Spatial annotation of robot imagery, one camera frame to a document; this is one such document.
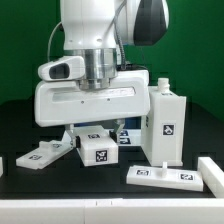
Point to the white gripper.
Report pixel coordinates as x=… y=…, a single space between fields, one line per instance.
x=64 y=103

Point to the white cabinet box part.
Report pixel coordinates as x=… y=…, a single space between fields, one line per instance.
x=96 y=146

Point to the white door panel with knob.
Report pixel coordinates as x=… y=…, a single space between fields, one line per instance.
x=165 y=177

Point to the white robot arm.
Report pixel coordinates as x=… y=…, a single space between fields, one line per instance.
x=92 y=80

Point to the white marker base sheet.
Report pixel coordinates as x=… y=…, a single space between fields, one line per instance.
x=130 y=137

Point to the white left door panel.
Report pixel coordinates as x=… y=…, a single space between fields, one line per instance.
x=45 y=154

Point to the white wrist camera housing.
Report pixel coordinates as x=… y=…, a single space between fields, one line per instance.
x=63 y=69

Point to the white front rail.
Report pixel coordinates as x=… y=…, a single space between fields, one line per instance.
x=112 y=211

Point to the white left rail block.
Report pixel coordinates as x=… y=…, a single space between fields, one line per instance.
x=1 y=166

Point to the white rail block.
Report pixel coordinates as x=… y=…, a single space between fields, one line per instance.
x=1 y=166
x=212 y=175

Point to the white right rail block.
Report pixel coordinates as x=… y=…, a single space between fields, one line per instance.
x=212 y=175

